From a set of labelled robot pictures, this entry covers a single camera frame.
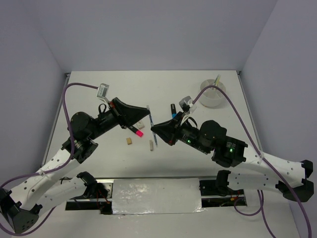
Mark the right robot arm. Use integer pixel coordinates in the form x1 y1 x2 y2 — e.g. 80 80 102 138
151 116 314 202

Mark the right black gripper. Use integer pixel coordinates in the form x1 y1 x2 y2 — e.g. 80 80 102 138
151 110 210 153

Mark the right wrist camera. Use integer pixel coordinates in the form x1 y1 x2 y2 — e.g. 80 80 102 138
179 96 197 125

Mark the pink black highlighter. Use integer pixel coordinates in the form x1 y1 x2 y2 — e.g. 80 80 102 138
128 126 144 137

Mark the white boxed eraser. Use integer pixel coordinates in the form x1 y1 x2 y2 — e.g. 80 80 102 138
136 120 145 130

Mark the white round divided organizer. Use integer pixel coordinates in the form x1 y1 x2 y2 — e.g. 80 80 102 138
199 79 225 108

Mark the yellow pen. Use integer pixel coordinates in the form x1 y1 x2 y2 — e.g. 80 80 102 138
211 74 221 90

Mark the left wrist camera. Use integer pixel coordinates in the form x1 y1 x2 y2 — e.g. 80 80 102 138
96 83 109 103

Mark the silver foil sheet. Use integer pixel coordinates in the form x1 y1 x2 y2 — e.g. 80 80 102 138
112 178 203 215

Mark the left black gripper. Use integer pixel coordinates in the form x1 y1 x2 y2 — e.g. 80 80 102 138
88 97 150 140

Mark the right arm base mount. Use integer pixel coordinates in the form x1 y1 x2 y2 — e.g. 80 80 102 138
199 179 247 208

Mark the tan eraser cube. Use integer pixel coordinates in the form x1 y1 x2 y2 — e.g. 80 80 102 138
126 138 132 145

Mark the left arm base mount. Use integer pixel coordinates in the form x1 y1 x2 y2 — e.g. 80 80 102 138
65 179 114 215

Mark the beige chalk stick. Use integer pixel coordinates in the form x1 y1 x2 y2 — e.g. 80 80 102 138
149 140 154 152

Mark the blue clear pen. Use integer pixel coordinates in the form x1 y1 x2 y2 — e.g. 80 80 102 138
149 113 158 147

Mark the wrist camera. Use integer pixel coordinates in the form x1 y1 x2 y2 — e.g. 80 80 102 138
179 96 197 125
96 83 109 103

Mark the blue black highlighter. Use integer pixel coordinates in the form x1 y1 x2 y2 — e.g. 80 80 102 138
170 104 177 118

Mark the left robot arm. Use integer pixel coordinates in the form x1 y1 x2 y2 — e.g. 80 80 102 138
0 98 150 236

